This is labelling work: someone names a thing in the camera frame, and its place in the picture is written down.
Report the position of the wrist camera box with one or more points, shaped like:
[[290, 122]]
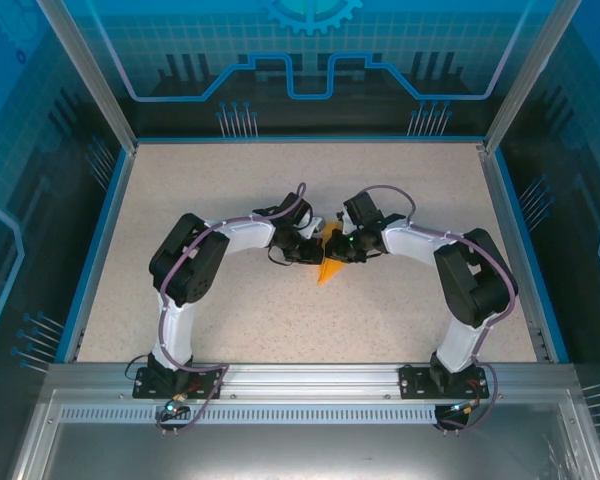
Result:
[[314, 227], [344, 222]]

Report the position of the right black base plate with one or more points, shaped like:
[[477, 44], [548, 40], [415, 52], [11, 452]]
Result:
[[412, 382]]

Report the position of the aluminium mounting rail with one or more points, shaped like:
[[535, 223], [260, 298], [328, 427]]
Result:
[[305, 380]]

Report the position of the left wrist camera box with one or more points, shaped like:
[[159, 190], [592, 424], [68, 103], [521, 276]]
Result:
[[314, 227]]

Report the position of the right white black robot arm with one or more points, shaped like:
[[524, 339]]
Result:
[[475, 280]]

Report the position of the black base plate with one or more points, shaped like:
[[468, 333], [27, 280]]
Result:
[[145, 385], [412, 382]]

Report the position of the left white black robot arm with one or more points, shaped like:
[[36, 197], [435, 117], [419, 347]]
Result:
[[190, 265]]

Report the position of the aluminium frame post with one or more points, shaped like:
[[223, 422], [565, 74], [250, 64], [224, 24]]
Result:
[[95, 85], [520, 85]]

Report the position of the aluminium side rail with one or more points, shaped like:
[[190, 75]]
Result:
[[510, 240]]

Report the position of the steel sheet shelf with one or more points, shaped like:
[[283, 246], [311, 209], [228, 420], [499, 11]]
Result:
[[300, 450]]

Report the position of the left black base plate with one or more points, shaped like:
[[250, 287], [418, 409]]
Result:
[[145, 385]]

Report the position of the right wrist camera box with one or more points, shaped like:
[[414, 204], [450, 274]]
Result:
[[344, 222]]

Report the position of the orange cloth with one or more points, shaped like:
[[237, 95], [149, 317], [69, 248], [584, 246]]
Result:
[[330, 272]]

